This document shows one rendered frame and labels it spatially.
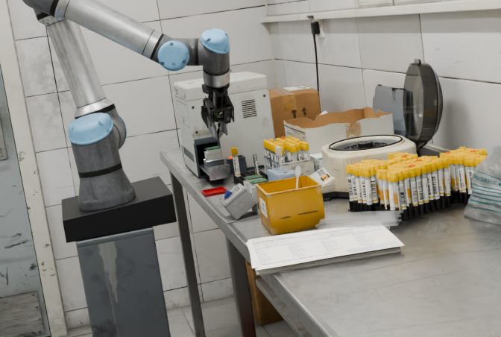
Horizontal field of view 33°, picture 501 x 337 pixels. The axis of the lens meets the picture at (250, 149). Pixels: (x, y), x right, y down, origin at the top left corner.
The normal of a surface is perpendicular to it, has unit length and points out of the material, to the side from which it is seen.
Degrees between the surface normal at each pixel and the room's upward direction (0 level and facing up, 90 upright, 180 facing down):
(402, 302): 0
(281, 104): 87
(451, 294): 0
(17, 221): 90
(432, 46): 90
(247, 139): 90
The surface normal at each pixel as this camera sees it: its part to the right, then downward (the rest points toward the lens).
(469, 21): -0.96, 0.17
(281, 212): 0.18, 0.14
